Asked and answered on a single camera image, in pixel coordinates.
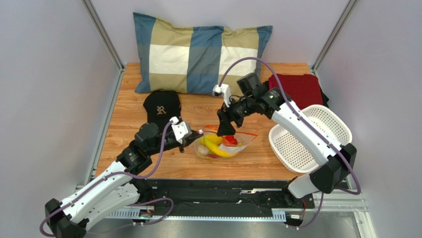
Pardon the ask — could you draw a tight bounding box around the white perforated plastic basket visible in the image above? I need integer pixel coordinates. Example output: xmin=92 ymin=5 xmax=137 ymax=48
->
xmin=268 ymin=105 xmax=353 ymax=174

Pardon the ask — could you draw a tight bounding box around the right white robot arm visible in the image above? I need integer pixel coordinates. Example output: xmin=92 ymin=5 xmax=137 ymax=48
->
xmin=212 ymin=73 xmax=357 ymax=199

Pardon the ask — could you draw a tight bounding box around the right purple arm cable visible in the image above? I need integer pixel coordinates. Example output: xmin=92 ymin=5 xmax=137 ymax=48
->
xmin=218 ymin=57 xmax=362 ymax=230

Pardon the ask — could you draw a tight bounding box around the clear zip top bag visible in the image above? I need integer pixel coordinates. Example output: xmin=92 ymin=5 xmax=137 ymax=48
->
xmin=191 ymin=125 xmax=257 ymax=159

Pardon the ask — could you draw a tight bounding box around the aluminium frame rail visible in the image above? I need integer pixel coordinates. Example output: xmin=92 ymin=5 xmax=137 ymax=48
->
xmin=106 ymin=184 xmax=376 ymax=238

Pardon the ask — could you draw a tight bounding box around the yellow toy mango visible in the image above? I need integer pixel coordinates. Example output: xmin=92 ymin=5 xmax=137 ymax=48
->
xmin=200 ymin=134 xmax=223 ymax=145

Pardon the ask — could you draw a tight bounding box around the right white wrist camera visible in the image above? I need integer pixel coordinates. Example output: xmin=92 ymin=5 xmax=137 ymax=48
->
xmin=212 ymin=84 xmax=232 ymax=108

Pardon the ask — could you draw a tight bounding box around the yellow toy banana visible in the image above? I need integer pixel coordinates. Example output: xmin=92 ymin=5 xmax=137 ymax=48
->
xmin=204 ymin=138 xmax=238 ymax=158

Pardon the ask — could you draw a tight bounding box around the black baseball cap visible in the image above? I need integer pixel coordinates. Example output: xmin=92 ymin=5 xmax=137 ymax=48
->
xmin=143 ymin=91 xmax=181 ymax=132

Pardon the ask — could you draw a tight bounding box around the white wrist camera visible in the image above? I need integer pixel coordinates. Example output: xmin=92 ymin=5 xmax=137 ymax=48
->
xmin=169 ymin=117 xmax=192 ymax=144
xmin=212 ymin=84 xmax=232 ymax=108

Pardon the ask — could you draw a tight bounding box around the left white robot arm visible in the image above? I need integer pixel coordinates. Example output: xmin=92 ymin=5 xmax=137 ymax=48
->
xmin=39 ymin=117 xmax=204 ymax=238

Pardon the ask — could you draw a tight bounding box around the red toy chili pepper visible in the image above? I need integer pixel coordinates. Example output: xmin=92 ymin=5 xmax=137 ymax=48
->
xmin=207 ymin=154 xmax=221 ymax=159

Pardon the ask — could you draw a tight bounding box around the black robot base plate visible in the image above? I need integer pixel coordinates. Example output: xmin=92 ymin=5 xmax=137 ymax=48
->
xmin=147 ymin=178 xmax=317 ymax=218

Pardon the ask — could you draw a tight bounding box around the checkered blue beige pillow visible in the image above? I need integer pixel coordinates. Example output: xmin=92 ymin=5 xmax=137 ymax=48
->
xmin=133 ymin=13 xmax=273 ymax=95

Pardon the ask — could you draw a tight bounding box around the red toy bell pepper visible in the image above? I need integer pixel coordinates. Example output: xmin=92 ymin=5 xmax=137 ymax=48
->
xmin=222 ymin=135 xmax=238 ymax=147

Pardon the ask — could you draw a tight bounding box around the beige toy garlic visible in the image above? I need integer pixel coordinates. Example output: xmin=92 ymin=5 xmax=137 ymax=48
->
xmin=196 ymin=145 xmax=210 ymax=157

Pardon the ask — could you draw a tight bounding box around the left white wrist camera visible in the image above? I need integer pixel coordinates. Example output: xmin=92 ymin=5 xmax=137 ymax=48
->
xmin=169 ymin=117 xmax=192 ymax=144

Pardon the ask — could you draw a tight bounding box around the dark red folded cloth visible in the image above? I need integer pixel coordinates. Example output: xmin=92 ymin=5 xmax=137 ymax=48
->
xmin=277 ymin=74 xmax=324 ymax=109

